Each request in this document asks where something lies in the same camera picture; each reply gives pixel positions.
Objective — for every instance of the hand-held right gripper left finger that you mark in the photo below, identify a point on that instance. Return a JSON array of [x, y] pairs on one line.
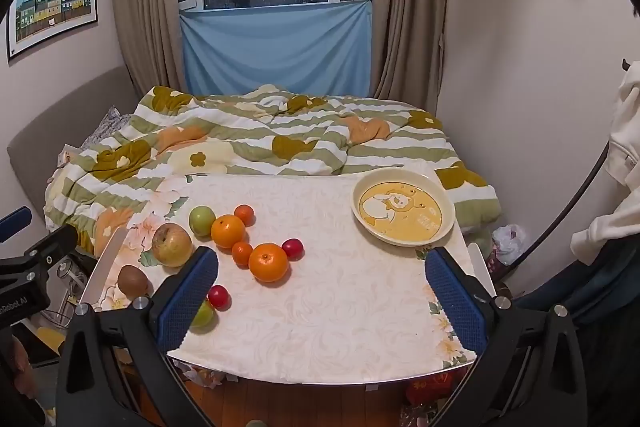
[[187, 297]]

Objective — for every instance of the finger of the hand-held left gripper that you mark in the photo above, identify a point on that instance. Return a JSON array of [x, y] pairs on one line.
[[15, 223], [52, 246]]

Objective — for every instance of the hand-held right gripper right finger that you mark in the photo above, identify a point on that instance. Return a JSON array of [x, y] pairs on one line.
[[452, 297]]

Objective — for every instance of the green round fruit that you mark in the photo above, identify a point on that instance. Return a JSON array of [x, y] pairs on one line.
[[205, 318], [201, 220]]

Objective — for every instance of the yellow red apple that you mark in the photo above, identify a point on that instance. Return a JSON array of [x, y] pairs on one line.
[[171, 244]]

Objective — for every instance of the brown kiwi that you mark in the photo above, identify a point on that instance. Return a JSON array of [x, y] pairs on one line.
[[133, 281]]

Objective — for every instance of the small orange tangerine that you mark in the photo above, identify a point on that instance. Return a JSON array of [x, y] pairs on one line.
[[244, 213], [242, 253]]

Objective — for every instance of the large orange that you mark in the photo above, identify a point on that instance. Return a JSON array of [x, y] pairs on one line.
[[268, 262], [228, 231]]

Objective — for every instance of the yellow cartoon plate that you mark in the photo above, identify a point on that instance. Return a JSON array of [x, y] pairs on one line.
[[402, 209]]

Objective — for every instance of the red cherry tomato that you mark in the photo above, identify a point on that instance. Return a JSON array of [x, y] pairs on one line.
[[292, 248], [219, 297]]

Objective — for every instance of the white plastic bag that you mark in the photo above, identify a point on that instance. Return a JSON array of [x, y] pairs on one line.
[[509, 243]]

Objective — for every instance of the red bag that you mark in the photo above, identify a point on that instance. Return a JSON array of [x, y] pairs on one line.
[[432, 389]]

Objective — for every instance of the grey bed headboard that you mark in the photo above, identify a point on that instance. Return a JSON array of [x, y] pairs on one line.
[[60, 127]]

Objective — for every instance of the white floral tablecloth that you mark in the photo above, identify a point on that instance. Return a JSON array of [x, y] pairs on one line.
[[340, 307]]

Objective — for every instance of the grey patterned pillow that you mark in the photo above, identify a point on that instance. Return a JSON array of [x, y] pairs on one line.
[[107, 124]]

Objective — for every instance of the dark blue cloth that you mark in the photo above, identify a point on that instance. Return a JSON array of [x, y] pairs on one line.
[[610, 297]]

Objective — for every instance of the green striped floral blanket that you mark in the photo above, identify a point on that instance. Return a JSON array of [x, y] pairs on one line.
[[260, 142]]

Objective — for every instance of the white garment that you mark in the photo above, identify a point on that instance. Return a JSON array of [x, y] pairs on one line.
[[620, 167]]

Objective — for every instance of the beige curtain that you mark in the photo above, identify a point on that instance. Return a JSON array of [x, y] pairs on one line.
[[407, 17], [145, 7]]

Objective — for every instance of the framed wall poster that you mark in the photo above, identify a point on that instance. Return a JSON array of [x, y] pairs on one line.
[[52, 4]]

